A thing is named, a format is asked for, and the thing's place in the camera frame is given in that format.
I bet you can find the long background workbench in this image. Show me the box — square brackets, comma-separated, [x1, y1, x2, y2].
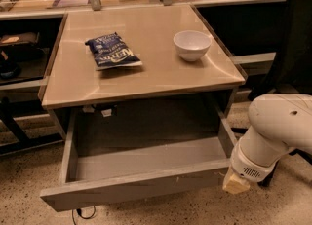
[101, 0, 285, 56]

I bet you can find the grey top drawer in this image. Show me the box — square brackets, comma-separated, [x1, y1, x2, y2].
[40, 99, 235, 211]

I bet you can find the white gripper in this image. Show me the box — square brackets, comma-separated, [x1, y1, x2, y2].
[222, 139, 280, 194]

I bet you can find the blue chip bag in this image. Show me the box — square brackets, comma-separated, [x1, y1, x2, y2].
[85, 33, 142, 71]

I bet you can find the wooden drawer cabinet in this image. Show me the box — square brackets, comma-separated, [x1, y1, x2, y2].
[42, 5, 245, 135]

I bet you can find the black office chair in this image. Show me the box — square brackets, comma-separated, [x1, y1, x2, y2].
[231, 0, 312, 188]

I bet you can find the black floor cable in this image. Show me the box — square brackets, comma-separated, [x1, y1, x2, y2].
[71, 206, 98, 225]

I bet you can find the white bowl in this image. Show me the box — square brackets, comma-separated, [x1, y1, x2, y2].
[174, 30, 212, 61]

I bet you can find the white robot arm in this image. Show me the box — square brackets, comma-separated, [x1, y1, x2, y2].
[223, 94, 312, 194]

